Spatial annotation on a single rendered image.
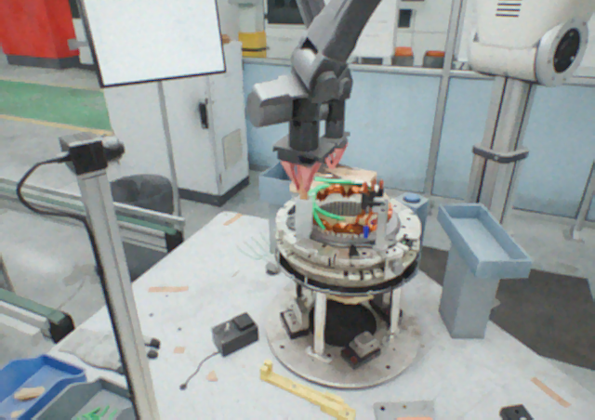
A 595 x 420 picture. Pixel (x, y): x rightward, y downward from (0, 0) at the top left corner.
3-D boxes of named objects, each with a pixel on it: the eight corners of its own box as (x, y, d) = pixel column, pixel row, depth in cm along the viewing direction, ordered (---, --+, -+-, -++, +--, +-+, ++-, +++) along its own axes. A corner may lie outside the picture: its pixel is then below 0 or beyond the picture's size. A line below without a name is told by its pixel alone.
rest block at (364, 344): (349, 346, 96) (349, 339, 95) (366, 336, 99) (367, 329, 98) (361, 358, 93) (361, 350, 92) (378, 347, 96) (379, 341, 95)
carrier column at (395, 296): (384, 339, 100) (392, 268, 91) (386, 332, 102) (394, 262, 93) (394, 342, 99) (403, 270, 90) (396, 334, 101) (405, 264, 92)
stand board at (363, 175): (289, 191, 118) (289, 184, 117) (315, 168, 134) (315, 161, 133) (356, 205, 111) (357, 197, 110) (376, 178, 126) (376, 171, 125)
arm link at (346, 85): (353, 78, 109) (335, 71, 116) (316, 84, 104) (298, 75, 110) (349, 122, 115) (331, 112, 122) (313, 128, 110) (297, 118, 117)
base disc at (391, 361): (237, 357, 97) (236, 354, 96) (297, 264, 129) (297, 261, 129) (409, 412, 84) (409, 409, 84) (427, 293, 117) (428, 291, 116)
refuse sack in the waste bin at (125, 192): (95, 250, 240) (81, 195, 224) (143, 218, 272) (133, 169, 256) (149, 265, 226) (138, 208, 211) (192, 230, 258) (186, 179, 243)
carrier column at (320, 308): (312, 356, 96) (313, 282, 86) (315, 348, 98) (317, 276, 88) (323, 360, 95) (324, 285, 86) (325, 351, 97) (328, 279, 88)
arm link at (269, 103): (341, 74, 64) (315, 41, 68) (273, 85, 59) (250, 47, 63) (321, 130, 73) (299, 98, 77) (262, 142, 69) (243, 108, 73)
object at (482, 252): (503, 362, 97) (533, 260, 84) (456, 363, 97) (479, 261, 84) (462, 292, 119) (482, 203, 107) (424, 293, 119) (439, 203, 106)
